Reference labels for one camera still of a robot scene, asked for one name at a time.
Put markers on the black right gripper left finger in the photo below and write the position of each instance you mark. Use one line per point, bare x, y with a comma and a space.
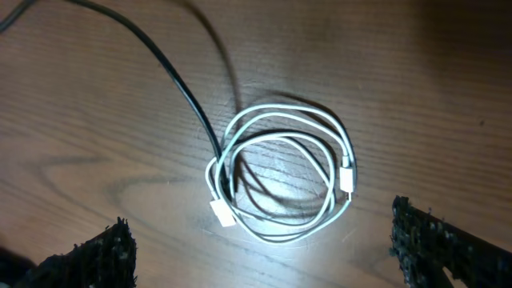
106, 261

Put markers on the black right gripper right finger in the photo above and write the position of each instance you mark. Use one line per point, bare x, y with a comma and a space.
425, 245

